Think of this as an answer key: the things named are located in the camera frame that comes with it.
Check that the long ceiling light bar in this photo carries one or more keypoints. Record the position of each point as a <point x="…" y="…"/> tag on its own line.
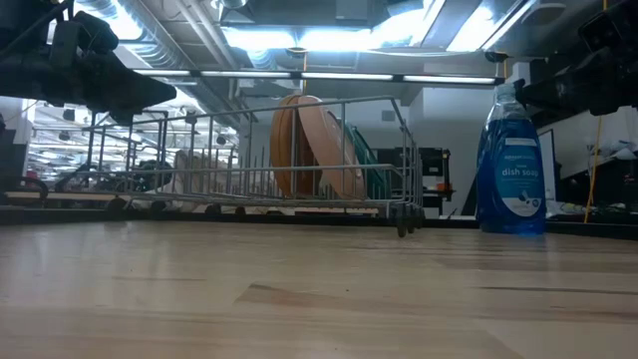
<point x="344" y="76"/>

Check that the black equipment cart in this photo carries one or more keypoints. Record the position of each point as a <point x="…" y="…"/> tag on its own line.
<point x="433" y="164"/>

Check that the blue dish soap bottle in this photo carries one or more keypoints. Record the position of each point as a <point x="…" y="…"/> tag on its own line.
<point x="511" y="174"/>

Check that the orange brown plate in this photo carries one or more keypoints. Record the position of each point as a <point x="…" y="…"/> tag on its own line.
<point x="284" y="149"/>

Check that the pink plate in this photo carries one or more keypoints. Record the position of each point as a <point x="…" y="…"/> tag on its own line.
<point x="326" y="139"/>

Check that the orange wooden desk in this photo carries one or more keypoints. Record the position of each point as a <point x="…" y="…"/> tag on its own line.
<point x="60" y="196"/>

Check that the dark green plate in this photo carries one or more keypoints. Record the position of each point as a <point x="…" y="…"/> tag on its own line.
<point x="374" y="174"/>

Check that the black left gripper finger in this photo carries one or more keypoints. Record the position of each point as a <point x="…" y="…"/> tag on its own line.
<point x="142" y="95"/>

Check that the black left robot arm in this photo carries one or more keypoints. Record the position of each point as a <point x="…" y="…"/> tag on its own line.
<point x="75" y="35"/>

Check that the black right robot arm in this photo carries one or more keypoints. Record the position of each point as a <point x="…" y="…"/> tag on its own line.
<point x="613" y="25"/>

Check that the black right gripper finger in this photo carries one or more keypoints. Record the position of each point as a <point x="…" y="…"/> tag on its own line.
<point x="553" y="92"/>

